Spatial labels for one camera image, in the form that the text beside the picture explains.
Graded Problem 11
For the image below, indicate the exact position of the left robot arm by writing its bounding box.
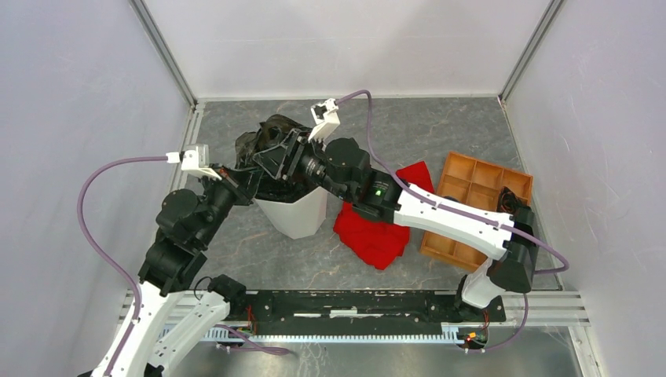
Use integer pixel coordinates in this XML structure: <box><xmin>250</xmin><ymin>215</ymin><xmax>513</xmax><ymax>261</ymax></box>
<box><xmin>77</xmin><ymin>166</ymin><xmax>261</xmax><ymax>376</ymax></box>

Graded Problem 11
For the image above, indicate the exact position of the black plastic trash bag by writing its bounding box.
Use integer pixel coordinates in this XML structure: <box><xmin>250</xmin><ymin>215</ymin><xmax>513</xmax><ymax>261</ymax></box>
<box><xmin>234</xmin><ymin>114</ymin><xmax>318</xmax><ymax>203</ymax></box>

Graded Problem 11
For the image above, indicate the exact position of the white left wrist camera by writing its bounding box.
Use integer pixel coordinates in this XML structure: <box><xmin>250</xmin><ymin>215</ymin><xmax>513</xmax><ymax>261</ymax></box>
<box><xmin>165</xmin><ymin>144</ymin><xmax>222</xmax><ymax>181</ymax></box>

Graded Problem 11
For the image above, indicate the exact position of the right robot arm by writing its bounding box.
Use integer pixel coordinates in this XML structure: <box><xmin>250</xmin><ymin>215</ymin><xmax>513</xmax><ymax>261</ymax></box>
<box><xmin>251</xmin><ymin>130</ymin><xmax>538</xmax><ymax>320</ymax></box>

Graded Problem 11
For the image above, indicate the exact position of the orange compartment tray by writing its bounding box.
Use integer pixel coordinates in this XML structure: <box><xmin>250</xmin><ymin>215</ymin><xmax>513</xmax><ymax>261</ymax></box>
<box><xmin>420</xmin><ymin>152</ymin><xmax>533</xmax><ymax>272</ymax></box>

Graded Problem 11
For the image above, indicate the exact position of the red cloth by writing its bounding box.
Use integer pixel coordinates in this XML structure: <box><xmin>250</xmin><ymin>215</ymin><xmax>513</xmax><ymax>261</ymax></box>
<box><xmin>333</xmin><ymin>160</ymin><xmax>434</xmax><ymax>270</ymax></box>

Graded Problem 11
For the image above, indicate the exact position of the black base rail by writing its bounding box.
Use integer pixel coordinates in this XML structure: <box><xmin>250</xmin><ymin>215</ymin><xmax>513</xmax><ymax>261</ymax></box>
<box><xmin>199</xmin><ymin>275</ymin><xmax>507</xmax><ymax>336</ymax></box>

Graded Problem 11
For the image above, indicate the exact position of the black cable bundle in tray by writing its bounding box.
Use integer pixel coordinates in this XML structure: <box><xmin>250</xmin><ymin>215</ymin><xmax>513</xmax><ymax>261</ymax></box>
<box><xmin>496</xmin><ymin>186</ymin><xmax>532</xmax><ymax>214</ymax></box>

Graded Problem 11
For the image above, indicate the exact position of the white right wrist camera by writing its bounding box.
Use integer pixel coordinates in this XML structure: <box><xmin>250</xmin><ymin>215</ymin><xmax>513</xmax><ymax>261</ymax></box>
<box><xmin>308</xmin><ymin>98</ymin><xmax>341</xmax><ymax>142</ymax></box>

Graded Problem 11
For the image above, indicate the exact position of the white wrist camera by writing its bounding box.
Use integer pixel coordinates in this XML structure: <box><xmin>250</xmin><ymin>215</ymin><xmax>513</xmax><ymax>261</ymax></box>
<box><xmin>165</xmin><ymin>144</ymin><xmax>222</xmax><ymax>181</ymax></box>
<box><xmin>308</xmin><ymin>98</ymin><xmax>341</xmax><ymax>142</ymax></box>

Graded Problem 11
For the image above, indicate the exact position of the white toothed cable strip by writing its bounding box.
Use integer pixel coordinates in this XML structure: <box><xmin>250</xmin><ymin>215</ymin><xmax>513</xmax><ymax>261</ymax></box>
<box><xmin>158</xmin><ymin>324</ymin><xmax>487</xmax><ymax>346</ymax></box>

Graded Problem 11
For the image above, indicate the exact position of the white octagonal trash bin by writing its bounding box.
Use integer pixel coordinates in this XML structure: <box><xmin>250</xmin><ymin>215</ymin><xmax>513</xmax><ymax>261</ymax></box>
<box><xmin>255</xmin><ymin>188</ymin><xmax>328</xmax><ymax>240</ymax></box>

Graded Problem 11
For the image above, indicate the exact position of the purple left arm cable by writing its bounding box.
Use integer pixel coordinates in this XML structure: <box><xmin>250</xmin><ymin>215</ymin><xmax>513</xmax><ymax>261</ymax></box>
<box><xmin>76</xmin><ymin>156</ymin><xmax>170</xmax><ymax>377</ymax></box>

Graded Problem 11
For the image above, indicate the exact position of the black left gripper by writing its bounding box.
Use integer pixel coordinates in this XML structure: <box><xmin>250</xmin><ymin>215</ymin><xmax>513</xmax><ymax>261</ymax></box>
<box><xmin>197</xmin><ymin>160</ymin><xmax>265</xmax><ymax>246</ymax></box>

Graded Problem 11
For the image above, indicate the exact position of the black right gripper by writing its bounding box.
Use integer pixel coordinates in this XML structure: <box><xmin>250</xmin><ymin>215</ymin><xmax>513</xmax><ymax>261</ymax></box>
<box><xmin>253</xmin><ymin>128</ymin><xmax>352</xmax><ymax>203</ymax></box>

